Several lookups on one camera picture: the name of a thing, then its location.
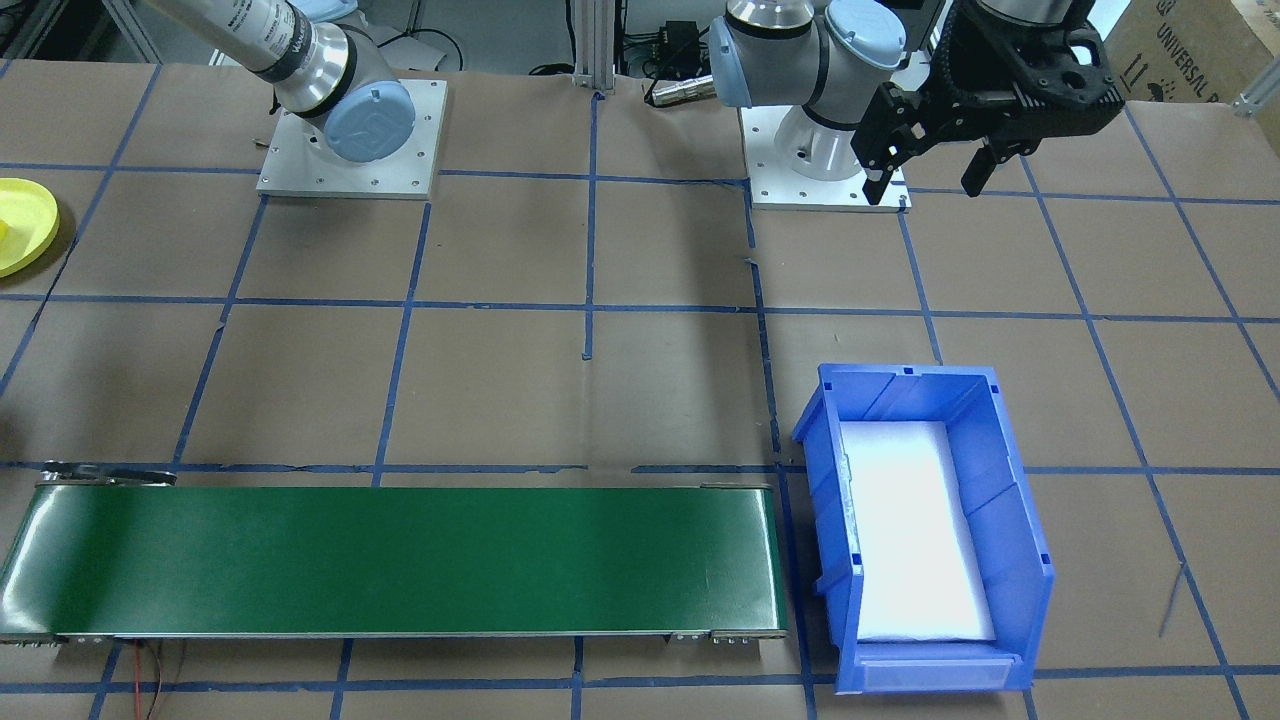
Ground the silver metal cylinder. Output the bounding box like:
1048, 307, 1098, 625
645, 80, 716, 106

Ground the blue plastic storage bin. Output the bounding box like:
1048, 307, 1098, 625
792, 363, 1056, 694

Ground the white square base plate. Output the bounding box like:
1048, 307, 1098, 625
740, 100, 913, 213
257, 80, 448, 201

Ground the yellow plate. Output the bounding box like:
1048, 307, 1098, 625
0, 178, 61, 279

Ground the white foam pad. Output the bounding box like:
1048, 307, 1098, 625
838, 420, 998, 643

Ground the thin red cable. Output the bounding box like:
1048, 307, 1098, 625
125, 640, 166, 720

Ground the brown cardboard box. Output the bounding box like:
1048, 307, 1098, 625
1100, 0, 1280, 106

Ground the green conveyor belt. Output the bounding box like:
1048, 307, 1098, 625
0, 460, 791, 646

